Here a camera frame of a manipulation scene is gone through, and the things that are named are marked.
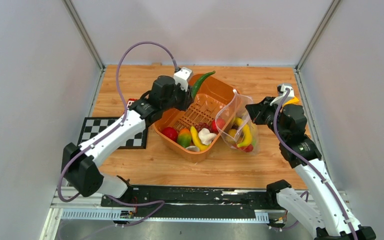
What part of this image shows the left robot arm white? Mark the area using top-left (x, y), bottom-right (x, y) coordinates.
top-left (61, 73), bottom-right (194, 207)

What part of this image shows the small yellow fruit toy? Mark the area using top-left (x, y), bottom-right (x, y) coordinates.
top-left (190, 126), bottom-right (209, 151)

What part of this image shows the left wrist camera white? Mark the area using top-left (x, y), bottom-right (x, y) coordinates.
top-left (173, 67), bottom-right (193, 92)

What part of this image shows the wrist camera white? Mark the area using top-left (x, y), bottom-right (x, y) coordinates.
top-left (270, 83), bottom-right (295, 106)
top-left (173, 67), bottom-right (193, 92)

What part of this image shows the clear zip top bag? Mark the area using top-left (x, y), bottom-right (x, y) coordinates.
top-left (215, 89), bottom-right (259, 155)

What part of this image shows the checkerboard calibration board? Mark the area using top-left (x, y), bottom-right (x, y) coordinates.
top-left (77, 117), bottom-right (148, 150)

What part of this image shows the white mushroom toy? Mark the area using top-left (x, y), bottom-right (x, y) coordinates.
top-left (198, 128), bottom-right (217, 146)

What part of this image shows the red strawberry toy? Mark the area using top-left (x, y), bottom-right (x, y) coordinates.
top-left (210, 118), bottom-right (226, 134)

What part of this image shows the red apple toy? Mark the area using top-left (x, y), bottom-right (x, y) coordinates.
top-left (161, 127), bottom-right (178, 142)

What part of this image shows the red orange peach toy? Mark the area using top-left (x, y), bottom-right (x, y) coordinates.
top-left (239, 144), bottom-right (254, 153)

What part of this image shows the yellow banana toy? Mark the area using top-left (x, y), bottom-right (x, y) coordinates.
top-left (234, 117), bottom-right (253, 148)

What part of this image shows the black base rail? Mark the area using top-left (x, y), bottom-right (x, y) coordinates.
top-left (99, 184), bottom-right (289, 220)

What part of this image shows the orange plastic basket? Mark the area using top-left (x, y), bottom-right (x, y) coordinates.
top-left (152, 76), bottom-right (234, 163)

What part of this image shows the orange green mango toy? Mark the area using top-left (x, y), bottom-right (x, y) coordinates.
top-left (176, 128), bottom-right (192, 148)

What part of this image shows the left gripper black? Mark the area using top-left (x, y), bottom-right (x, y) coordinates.
top-left (162, 80), bottom-right (195, 113)

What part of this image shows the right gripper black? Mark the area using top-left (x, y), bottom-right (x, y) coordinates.
top-left (245, 96), bottom-right (286, 141)

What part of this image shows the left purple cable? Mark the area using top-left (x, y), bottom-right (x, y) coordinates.
top-left (56, 41), bottom-right (180, 228)

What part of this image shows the yellow triangle bracket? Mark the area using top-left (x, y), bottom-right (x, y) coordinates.
top-left (283, 96), bottom-right (300, 106)

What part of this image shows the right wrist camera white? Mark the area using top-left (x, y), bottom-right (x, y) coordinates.
top-left (270, 83), bottom-right (295, 106)

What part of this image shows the green cucumber toy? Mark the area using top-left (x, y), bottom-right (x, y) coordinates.
top-left (191, 70), bottom-right (216, 100)

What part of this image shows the red white block toy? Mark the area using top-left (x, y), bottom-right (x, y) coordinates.
top-left (126, 98), bottom-right (137, 109)

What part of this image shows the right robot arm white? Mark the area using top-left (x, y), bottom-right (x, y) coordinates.
top-left (245, 97), bottom-right (377, 240)

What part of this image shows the purple grapes toy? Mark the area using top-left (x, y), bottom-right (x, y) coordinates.
top-left (194, 122), bottom-right (212, 133)

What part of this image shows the white garlic toy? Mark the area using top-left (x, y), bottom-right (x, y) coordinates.
top-left (185, 145), bottom-right (201, 152)

